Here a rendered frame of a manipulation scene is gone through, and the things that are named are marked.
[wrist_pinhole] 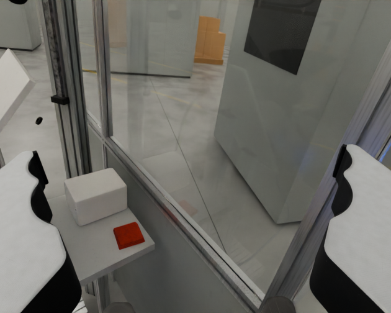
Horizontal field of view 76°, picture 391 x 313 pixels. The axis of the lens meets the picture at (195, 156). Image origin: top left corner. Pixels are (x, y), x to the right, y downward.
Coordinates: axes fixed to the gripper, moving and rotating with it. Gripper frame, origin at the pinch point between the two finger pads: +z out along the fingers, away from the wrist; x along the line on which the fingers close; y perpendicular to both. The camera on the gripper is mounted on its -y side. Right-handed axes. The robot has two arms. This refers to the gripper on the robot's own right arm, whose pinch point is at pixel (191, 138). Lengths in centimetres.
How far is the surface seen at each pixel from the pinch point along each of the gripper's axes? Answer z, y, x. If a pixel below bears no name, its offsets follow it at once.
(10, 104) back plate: 32.2, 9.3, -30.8
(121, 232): 44, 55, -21
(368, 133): 15.1, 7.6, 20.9
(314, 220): 15.0, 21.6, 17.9
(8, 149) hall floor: 217, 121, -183
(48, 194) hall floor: 155, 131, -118
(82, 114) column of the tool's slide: 76, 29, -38
